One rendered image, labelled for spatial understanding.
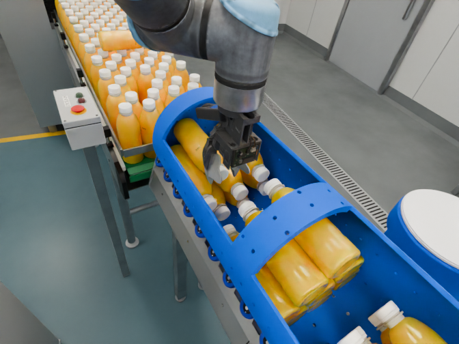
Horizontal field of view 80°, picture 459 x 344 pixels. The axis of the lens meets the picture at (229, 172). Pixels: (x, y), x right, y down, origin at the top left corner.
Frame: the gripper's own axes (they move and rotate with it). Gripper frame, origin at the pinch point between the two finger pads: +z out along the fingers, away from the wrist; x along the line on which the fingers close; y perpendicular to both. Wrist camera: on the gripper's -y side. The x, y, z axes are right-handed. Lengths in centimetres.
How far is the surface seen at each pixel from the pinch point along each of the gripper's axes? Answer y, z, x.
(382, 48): -174, 58, 351
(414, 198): 24, 9, 52
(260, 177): 3.4, 1.7, 9.4
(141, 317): -22, 112, -24
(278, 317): 32.1, -1.2, -8.6
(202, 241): 3.6, 19.3, -6.0
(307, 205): 22.0, -10.6, 2.9
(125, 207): -64, 75, -15
